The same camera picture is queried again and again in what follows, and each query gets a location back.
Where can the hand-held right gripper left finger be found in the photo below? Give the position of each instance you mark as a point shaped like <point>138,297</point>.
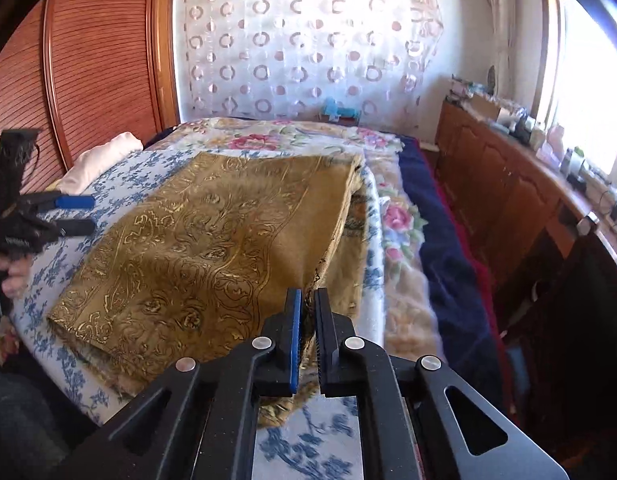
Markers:
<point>293,350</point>

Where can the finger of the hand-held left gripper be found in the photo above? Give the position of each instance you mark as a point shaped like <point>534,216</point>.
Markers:
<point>76,202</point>
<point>76,228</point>

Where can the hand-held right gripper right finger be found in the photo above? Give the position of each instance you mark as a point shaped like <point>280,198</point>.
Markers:
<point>326,350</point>

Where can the gold patterned jacket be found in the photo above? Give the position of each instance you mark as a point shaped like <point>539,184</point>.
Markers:
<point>198,240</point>

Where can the person's left hand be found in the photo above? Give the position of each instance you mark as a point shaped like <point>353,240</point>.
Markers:
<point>16,277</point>

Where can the pale pink pillow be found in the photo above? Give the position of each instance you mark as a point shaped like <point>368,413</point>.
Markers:
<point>108,157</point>

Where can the wooden slatted wardrobe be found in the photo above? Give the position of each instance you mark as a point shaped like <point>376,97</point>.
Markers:
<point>88,60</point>

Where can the pink floral blanket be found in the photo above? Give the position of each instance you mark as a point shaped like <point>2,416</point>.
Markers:
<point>398,220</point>

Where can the navy blue blanket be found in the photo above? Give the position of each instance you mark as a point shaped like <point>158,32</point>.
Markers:
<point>448,260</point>

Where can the person's trouser leg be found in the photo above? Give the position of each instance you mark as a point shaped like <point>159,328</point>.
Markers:
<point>23,425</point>

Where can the long wooden cabinet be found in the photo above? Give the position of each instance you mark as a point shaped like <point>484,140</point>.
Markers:
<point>498,185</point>

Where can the small blue toy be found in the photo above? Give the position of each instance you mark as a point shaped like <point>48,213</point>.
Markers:
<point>338,110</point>

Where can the cardboard box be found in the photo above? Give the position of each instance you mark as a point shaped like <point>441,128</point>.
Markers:
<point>483,106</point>

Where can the row of bottles and jars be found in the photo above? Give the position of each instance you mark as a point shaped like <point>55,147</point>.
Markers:
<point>528,130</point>

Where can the pale window curtain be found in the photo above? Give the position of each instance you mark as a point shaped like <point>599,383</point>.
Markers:
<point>498,20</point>

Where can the bright window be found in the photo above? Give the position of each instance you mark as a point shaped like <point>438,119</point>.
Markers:
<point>588,85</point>

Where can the sheer circle-patterned wall curtain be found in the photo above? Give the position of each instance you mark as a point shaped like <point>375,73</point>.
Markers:
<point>308,35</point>

